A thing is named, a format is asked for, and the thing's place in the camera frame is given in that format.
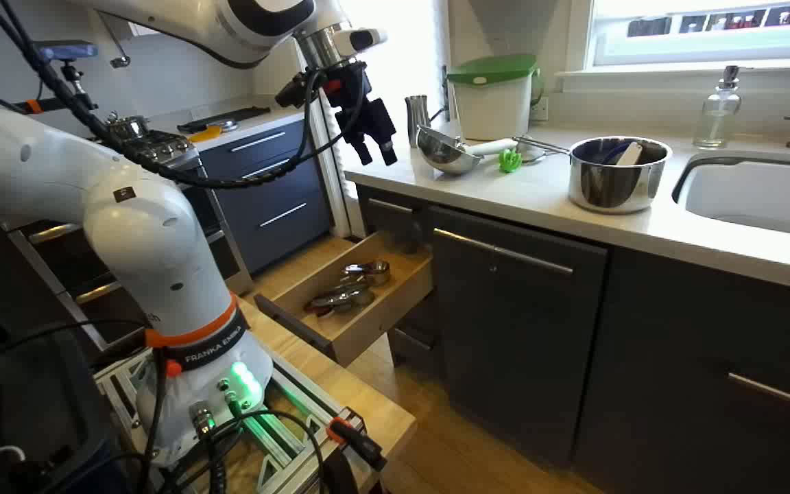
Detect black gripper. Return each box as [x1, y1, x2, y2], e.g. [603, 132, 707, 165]
[323, 60, 397, 165]

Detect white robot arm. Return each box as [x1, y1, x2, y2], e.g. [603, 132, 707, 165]
[0, 0, 383, 461]

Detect small green object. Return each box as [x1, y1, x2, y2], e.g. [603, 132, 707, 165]
[496, 148, 524, 173]

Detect black stove top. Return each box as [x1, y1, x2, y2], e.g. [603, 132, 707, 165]
[103, 115, 197, 167]

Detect stainless steel pot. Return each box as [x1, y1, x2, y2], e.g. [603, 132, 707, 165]
[568, 134, 671, 215]

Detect dark under-counter cabinet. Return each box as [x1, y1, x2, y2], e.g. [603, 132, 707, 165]
[361, 188, 790, 494]

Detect steel cylindrical canister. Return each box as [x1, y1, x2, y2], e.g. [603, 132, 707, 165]
[406, 93, 427, 145]

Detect stainless steel mixing bowl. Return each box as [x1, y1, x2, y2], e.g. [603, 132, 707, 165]
[417, 128, 476, 177]

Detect blue drawer cabinet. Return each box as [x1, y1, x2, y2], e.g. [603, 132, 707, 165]
[201, 122, 332, 273]

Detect white bin with green lid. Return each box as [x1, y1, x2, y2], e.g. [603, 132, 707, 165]
[446, 52, 541, 141]

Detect glass lids in drawer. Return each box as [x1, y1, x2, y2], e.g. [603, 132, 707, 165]
[304, 261, 390, 317]

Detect open wooden drawer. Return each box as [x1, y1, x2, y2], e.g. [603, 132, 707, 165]
[254, 233, 434, 365]

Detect clear soap dispenser bottle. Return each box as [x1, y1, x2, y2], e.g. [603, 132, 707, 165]
[693, 66, 740, 148]

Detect kitchen sink basin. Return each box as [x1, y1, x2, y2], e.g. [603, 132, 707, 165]
[671, 152, 790, 233]

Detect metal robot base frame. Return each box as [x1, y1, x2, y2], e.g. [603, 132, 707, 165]
[96, 355, 387, 494]

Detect camera on black stand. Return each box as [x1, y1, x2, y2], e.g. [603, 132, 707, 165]
[0, 41, 103, 134]

